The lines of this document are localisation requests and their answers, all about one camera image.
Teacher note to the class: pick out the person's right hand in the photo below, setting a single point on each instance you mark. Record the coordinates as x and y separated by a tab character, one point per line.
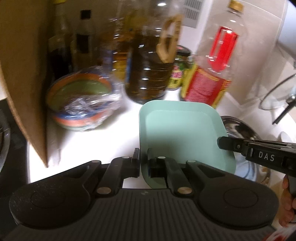
287	204

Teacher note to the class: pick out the white wall vent grille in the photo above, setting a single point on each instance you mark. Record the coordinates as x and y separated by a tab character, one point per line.
192	10

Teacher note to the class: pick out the clear plastic oil bottle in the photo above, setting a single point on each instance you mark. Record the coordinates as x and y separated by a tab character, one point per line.
116	38

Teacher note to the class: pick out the dark cooking oil bottle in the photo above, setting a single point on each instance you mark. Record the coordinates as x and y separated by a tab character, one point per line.
156	27

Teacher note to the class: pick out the glass pot lid black handle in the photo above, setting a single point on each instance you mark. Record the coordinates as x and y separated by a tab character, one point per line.
281	95

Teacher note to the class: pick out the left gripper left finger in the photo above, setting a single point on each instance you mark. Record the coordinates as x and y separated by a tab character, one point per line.
117	171

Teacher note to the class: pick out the black gas stove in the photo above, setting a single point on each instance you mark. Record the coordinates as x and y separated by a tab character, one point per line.
14	171

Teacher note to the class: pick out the green-lid sauce jar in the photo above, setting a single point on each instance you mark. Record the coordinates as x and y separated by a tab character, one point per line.
181	64

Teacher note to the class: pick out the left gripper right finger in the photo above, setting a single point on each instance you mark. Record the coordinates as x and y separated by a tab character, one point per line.
169	169

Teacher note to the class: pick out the large stainless steel basin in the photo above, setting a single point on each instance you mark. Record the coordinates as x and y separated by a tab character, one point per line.
245	169

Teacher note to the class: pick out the yellow-cap clear bottle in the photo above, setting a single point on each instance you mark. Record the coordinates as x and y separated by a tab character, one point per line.
60	61

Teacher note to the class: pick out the brown cardboard sheet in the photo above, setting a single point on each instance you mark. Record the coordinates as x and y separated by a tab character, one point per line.
24	34

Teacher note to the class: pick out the green square plastic plate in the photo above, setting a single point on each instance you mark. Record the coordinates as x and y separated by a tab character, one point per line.
182	131

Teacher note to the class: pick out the wrapped colourful stacked bowls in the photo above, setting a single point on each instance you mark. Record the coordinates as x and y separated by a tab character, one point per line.
85	99

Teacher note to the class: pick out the small dark sauce bottle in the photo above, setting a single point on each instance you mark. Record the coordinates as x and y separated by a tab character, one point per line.
85	38

